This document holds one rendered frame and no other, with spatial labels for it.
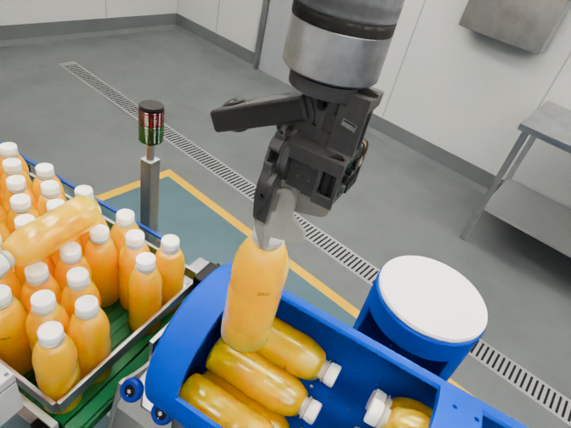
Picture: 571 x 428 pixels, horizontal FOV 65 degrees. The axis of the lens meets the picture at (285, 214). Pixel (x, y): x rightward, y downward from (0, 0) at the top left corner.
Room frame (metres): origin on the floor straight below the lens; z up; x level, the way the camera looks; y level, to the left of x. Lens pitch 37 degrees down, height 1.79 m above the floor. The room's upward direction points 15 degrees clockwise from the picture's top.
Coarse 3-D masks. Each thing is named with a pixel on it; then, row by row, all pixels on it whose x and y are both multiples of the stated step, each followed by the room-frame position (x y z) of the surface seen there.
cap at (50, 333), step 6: (42, 324) 0.42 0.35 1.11; (48, 324) 0.43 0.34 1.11; (54, 324) 0.43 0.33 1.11; (60, 324) 0.43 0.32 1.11; (42, 330) 0.41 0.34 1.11; (48, 330) 0.42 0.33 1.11; (54, 330) 0.42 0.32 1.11; (60, 330) 0.42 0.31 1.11; (42, 336) 0.40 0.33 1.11; (48, 336) 0.41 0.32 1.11; (54, 336) 0.41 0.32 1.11; (60, 336) 0.42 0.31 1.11; (42, 342) 0.40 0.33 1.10; (48, 342) 0.40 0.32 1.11; (54, 342) 0.41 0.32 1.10
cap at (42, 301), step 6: (36, 294) 0.48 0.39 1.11; (42, 294) 0.48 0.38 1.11; (48, 294) 0.49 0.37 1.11; (36, 300) 0.47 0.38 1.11; (42, 300) 0.47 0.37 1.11; (48, 300) 0.47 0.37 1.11; (54, 300) 0.48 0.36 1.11; (36, 306) 0.46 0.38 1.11; (42, 306) 0.46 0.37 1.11; (48, 306) 0.47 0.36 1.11; (42, 312) 0.46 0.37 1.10
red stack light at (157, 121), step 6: (144, 114) 0.97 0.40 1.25; (150, 114) 0.97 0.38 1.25; (156, 114) 0.98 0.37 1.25; (162, 114) 0.99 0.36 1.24; (144, 120) 0.97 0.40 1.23; (150, 120) 0.97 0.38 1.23; (156, 120) 0.98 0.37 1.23; (162, 120) 1.00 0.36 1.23; (144, 126) 0.97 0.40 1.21; (150, 126) 0.97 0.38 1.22; (156, 126) 0.98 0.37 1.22
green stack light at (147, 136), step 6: (162, 126) 1.00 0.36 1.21; (144, 132) 0.97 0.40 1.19; (150, 132) 0.97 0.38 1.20; (156, 132) 0.98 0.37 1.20; (162, 132) 1.00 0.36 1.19; (144, 138) 0.97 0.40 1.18; (150, 138) 0.97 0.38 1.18; (156, 138) 0.98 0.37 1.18; (162, 138) 1.00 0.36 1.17; (150, 144) 0.97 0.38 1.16; (156, 144) 0.98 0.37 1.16
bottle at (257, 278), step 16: (256, 240) 0.40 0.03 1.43; (240, 256) 0.40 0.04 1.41; (256, 256) 0.39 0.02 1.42; (272, 256) 0.39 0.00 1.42; (288, 256) 0.42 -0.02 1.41; (240, 272) 0.39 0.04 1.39; (256, 272) 0.38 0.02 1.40; (272, 272) 0.39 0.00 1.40; (240, 288) 0.38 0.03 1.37; (256, 288) 0.38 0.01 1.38; (272, 288) 0.38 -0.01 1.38; (240, 304) 0.38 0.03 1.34; (256, 304) 0.38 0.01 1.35; (272, 304) 0.39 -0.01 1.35; (224, 320) 0.40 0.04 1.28; (240, 320) 0.38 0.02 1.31; (256, 320) 0.38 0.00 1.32; (272, 320) 0.40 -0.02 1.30; (224, 336) 0.39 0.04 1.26; (240, 336) 0.38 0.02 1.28; (256, 336) 0.38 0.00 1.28
